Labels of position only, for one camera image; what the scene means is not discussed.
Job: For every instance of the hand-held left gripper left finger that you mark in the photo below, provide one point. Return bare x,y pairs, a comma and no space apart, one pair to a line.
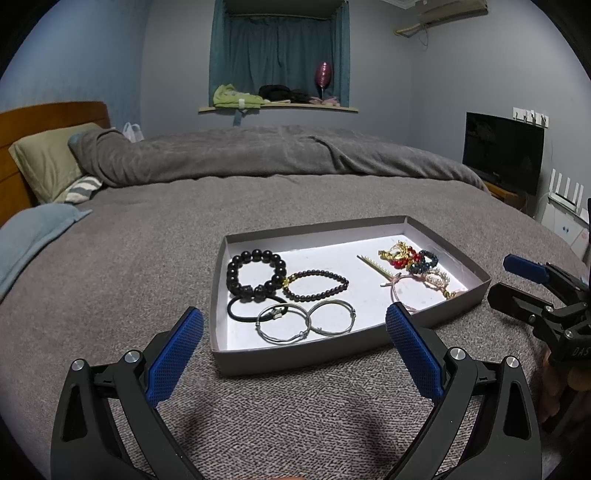
175,357

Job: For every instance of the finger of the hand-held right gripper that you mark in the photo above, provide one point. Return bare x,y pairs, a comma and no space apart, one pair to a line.
515,302
524,266

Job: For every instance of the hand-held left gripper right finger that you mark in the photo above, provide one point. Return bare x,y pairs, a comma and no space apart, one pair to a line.
415,357

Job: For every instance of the plain silver bangle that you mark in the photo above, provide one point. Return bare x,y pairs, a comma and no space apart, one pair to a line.
332,332

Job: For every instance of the grey cardboard box tray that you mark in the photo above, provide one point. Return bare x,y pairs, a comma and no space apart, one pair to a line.
323,355

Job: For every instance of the pearl hair clip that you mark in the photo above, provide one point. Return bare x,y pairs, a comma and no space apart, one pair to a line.
375,266

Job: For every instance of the silver bangle with clasp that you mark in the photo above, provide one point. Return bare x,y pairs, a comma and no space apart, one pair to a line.
277,314

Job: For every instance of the person's right hand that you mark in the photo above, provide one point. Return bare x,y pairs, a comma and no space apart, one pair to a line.
575,383

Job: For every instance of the wooden television stand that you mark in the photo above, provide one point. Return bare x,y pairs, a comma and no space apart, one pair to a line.
505,194

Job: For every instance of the white router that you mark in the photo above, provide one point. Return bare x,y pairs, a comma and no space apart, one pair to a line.
568,198

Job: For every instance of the black television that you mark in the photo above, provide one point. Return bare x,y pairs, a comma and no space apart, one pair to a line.
503,152

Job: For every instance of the light blue blanket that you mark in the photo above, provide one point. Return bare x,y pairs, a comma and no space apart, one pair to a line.
27,240

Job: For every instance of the grey striped pillow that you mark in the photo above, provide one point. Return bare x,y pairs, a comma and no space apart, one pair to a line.
83,189

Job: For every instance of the folded grey duvet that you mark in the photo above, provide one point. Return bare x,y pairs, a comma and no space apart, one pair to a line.
254,152

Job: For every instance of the white plastic bag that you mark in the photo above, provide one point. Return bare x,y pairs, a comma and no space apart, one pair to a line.
133,133

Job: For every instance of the green pillow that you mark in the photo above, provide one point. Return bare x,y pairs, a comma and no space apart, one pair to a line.
44,161

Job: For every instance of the pink cloth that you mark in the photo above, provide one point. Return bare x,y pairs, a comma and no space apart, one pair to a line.
325,100

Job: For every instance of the air conditioner pipe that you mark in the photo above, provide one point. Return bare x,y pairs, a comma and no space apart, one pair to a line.
411,30

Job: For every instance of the green cloth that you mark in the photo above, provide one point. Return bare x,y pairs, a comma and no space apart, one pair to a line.
231,97

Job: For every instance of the air conditioner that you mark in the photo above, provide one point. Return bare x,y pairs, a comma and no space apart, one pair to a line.
452,9

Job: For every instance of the wooden headboard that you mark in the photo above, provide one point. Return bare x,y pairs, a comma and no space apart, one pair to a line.
46,115

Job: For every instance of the pink balloon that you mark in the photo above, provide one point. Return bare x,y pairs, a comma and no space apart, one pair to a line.
324,74

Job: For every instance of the black cloth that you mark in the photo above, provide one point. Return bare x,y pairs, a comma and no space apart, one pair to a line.
281,93

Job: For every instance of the blue curtain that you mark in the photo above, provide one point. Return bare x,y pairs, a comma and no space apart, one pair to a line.
277,46

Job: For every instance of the white wall hooks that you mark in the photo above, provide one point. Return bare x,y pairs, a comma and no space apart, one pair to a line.
531,117

